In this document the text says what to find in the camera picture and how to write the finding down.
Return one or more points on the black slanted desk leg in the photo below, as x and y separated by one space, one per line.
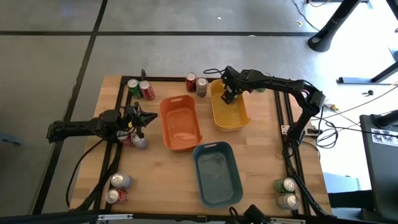
394 7

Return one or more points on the silver beam bracket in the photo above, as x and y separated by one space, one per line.
287 221
115 216

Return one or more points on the grey box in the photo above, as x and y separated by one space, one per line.
340 183

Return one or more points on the black aluminium table frame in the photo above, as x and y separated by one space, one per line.
168 79

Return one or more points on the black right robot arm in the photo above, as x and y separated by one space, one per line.
280 84

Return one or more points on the red soda can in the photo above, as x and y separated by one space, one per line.
190 82
124 138
116 196
146 90

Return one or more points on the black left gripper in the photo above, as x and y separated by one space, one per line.
130 118

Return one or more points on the black round desk leg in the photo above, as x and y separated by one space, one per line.
332 25

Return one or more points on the yellow plastic bin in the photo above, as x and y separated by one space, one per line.
230 118

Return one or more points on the white marker label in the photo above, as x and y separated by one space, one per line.
384 137

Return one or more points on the black cabinet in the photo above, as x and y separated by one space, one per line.
382 174

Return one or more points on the black frame clamp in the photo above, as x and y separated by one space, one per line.
143 75

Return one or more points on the orange plastic bin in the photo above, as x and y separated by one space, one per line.
180 124

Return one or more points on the white mounting plate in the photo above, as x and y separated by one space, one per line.
285 129

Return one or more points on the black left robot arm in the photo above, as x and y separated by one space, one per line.
77 128

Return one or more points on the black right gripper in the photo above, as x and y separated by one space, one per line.
234 79

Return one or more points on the black rig beam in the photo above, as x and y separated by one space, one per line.
46 217

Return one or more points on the silver soda can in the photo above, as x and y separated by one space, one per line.
121 180
140 142
287 201
201 87

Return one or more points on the black cylinder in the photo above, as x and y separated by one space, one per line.
387 119

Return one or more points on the black T-shaped desk foot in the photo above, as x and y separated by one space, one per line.
354 80

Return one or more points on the blue plastic bin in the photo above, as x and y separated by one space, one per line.
217 177

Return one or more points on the grey object on floor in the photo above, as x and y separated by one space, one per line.
9 139

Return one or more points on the small black knob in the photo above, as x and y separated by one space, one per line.
369 92

